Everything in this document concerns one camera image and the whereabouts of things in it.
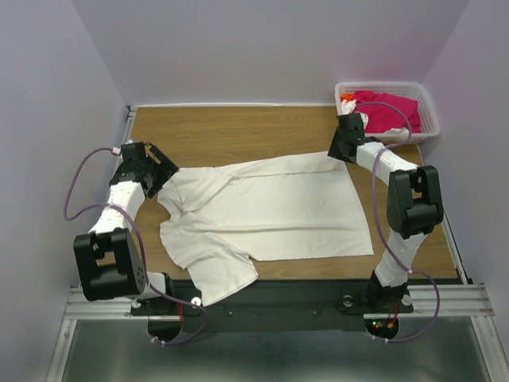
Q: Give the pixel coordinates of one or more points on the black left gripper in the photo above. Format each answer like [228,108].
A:
[166,169]

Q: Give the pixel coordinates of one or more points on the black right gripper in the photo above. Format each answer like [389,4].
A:
[334,149]

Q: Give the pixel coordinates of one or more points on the white t shirt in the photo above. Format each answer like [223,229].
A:
[223,220]

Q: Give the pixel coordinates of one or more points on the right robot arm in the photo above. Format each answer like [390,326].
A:
[414,205]

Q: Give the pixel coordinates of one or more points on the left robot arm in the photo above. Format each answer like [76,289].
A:
[154,283]

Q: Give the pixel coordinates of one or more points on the white garment in basket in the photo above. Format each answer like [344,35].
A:
[347,106]

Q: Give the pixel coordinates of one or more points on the magenta t shirt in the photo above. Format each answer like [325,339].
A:
[381,119]

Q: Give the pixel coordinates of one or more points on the orange garment in basket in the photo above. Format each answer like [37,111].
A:
[346,97]

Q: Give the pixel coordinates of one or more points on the white plastic laundry basket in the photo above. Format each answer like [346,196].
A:
[429,122]

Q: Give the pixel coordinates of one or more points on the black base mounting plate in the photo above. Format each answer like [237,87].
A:
[280,306]

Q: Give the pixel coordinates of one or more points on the aluminium left table rail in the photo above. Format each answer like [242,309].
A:
[127,123]

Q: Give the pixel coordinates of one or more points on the aluminium table rail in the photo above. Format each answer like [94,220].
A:
[127,123]
[439,255]

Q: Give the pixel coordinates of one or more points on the aluminium right table rail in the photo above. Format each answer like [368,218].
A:
[439,255]

